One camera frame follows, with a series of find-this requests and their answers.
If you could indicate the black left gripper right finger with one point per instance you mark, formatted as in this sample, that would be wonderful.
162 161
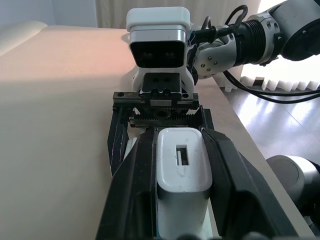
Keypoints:
240 190

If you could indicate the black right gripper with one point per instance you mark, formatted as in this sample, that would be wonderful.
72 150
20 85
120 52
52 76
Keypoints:
162 102

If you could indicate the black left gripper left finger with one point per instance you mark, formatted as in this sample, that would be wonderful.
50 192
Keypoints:
132 190

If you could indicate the white USB charger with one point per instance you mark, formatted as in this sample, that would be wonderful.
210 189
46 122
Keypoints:
183 172

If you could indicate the silver robot body joint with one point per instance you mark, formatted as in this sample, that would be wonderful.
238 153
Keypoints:
290 175

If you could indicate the white ribbed object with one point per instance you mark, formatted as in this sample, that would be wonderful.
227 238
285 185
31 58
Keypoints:
287 84

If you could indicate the right robot arm with camera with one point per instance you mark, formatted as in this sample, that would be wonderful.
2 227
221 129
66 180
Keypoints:
275 96

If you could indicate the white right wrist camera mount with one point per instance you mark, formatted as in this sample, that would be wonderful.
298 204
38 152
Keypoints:
157 22

